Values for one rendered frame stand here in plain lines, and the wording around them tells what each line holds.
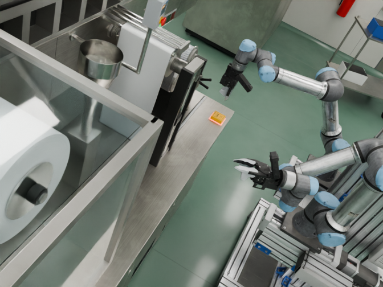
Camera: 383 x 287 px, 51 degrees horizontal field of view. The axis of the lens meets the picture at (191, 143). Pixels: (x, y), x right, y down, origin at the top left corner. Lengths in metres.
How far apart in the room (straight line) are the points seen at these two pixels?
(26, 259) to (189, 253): 2.12
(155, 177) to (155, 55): 0.55
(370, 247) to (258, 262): 0.72
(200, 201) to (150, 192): 1.33
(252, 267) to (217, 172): 1.01
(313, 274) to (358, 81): 3.53
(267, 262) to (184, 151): 1.05
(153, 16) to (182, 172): 0.83
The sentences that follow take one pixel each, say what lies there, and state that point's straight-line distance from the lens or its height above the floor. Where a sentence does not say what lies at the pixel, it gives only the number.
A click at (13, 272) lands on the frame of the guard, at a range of 0.72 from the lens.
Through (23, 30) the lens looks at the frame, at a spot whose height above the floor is 1.52.
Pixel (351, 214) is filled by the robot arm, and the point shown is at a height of 1.16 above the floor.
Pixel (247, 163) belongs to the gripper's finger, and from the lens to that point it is 1.61.
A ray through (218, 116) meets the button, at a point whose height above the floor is 0.92.
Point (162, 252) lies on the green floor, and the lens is 2.72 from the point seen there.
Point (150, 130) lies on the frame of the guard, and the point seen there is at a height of 1.60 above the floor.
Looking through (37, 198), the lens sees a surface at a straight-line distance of 0.81.
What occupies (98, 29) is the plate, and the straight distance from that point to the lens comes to 1.79.
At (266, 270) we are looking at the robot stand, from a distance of 2.69.
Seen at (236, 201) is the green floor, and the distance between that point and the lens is 3.22.
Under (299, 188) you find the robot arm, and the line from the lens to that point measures 1.67.
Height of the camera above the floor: 2.23
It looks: 40 degrees down
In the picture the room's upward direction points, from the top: 24 degrees clockwise
